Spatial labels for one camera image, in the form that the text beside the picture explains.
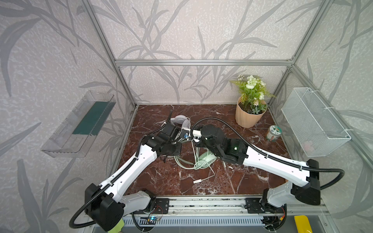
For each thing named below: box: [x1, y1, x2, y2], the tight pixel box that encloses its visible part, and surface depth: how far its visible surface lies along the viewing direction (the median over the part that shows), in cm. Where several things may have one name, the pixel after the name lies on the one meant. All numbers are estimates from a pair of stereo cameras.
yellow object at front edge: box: [293, 215, 313, 233], surface depth 69 cm
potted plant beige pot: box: [235, 96, 268, 129], surface depth 99 cm
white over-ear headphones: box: [170, 114, 191, 129], surface depth 104 cm
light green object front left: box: [107, 217, 125, 233], surface depth 69 cm
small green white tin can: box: [266, 125, 282, 142], surface depth 98 cm
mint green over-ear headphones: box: [174, 149, 218, 168], surface depth 70 cm
